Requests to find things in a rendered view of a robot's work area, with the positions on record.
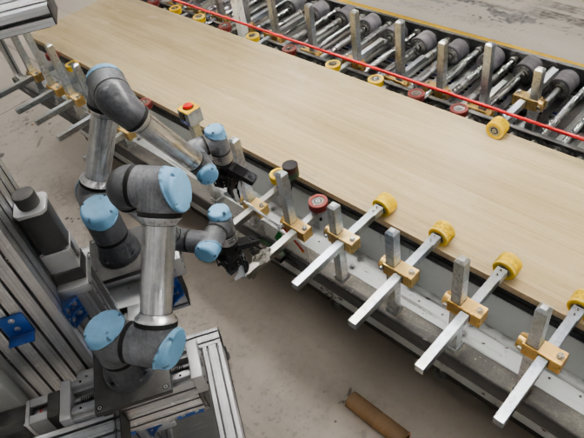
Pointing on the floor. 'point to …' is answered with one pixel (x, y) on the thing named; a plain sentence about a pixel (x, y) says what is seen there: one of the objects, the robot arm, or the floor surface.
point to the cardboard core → (375, 417)
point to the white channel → (239, 17)
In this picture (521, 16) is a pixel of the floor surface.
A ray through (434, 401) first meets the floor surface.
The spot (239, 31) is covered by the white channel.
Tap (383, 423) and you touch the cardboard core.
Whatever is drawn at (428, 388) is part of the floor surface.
